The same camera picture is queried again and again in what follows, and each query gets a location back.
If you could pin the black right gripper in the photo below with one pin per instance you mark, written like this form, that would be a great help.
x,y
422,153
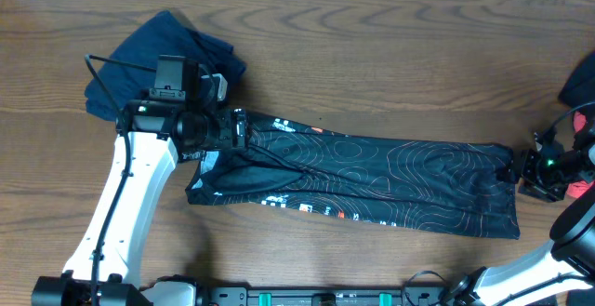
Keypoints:
x,y
528,159

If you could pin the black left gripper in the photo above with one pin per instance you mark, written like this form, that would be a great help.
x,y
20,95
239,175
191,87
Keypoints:
x,y
239,139

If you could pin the black orange patterned sports jersey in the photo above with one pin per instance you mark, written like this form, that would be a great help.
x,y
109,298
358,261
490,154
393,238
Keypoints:
x,y
433,186

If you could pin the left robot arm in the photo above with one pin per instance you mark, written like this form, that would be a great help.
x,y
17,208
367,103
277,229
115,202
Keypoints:
x,y
180,118

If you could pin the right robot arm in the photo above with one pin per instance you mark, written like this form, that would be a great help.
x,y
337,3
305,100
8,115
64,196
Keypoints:
x,y
566,261

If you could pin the black fabric at right edge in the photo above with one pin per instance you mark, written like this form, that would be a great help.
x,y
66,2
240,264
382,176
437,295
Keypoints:
x,y
579,87

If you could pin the folded dark blue garment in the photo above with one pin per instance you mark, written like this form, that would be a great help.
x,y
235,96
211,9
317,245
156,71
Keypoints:
x,y
130,68

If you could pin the black aluminium mounting rail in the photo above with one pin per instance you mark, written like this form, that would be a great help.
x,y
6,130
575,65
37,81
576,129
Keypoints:
x,y
325,296

